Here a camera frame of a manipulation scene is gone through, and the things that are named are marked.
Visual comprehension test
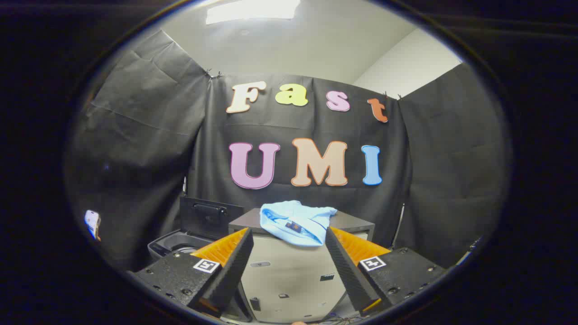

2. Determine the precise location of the ceiling light panel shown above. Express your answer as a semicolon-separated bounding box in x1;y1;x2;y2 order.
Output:
205;0;301;25

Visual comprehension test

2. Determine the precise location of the black backdrop cloth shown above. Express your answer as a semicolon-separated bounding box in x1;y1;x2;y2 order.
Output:
65;29;513;271

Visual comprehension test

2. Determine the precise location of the light blue shirt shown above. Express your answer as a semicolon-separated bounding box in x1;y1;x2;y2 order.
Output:
260;200;338;247

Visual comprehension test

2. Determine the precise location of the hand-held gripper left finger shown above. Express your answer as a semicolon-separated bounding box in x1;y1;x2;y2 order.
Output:
128;227;254;318

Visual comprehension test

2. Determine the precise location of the dark grey washing machine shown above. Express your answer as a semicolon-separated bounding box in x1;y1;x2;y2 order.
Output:
148;230;252;323

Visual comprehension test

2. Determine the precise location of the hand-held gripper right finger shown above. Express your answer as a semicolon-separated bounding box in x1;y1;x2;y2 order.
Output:
325;227;447;316

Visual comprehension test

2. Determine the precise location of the grey cabinet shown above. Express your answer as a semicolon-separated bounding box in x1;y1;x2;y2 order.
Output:
228;208;375;323

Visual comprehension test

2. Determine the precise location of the small white object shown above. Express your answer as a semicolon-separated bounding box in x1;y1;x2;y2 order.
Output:
84;210;101;240

